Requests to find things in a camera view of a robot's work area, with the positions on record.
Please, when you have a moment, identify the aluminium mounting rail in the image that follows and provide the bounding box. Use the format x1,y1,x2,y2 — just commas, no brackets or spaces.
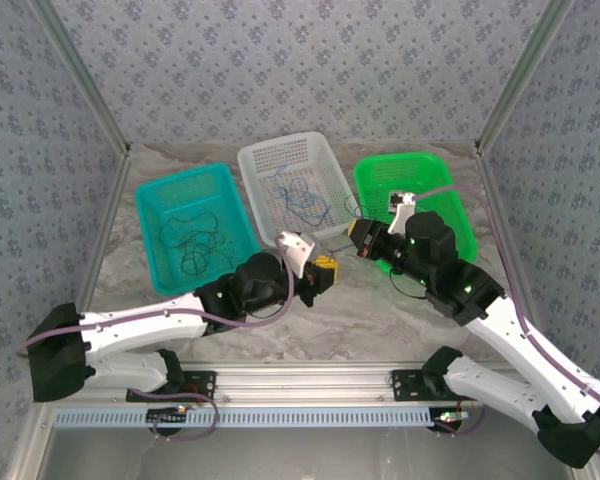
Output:
33,362,580,407

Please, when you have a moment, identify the slotted grey cable duct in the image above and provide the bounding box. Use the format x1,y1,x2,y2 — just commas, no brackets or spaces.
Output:
53,407,434,430

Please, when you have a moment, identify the aluminium side rail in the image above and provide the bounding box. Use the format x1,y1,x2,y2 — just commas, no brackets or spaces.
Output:
474,148,552,365
72,148,133,311

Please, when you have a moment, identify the white plastic basket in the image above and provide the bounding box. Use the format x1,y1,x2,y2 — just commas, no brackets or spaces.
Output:
236,131,361,249

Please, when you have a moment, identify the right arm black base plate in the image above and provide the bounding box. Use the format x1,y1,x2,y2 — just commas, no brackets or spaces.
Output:
390,368,456,403

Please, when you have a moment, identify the green plastic basket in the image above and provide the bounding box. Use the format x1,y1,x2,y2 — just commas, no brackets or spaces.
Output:
353,151,479,276

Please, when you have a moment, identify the grey metal panel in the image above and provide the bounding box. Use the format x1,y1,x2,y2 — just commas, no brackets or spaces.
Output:
39,424,574,480

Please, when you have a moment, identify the aluminium frame post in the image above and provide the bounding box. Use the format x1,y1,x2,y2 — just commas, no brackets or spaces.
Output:
27,0,133,157
473,0,579,156

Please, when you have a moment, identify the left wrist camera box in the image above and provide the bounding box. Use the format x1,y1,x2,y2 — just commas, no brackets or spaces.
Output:
273,229,323,275

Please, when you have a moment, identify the small black circuit board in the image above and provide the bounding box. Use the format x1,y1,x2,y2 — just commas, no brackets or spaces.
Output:
431,408,470,434
146,405,189,425

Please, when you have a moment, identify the light blue cable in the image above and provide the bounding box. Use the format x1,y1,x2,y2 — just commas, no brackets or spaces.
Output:
261,166,311,201

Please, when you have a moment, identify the dark purple cable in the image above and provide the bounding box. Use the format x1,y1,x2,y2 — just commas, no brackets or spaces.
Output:
328,195,361,255
158,210,234,266

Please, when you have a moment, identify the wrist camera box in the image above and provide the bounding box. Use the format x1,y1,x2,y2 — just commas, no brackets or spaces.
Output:
273,229,323,275
388,190,418,235

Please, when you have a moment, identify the dark blue cable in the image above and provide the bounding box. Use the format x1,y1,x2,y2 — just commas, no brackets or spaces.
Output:
279,187,331,227

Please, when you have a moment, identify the teal plastic basket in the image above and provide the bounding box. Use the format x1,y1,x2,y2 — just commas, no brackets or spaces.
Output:
134,162,261,295

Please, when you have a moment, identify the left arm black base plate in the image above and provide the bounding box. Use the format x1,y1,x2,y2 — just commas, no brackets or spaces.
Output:
126,369,217,404

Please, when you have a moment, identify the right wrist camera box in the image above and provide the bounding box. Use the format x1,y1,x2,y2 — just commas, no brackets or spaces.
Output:
388,190,418,235

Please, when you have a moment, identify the pile of thin cables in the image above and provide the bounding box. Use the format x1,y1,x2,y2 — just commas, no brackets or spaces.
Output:
178,244,216,277

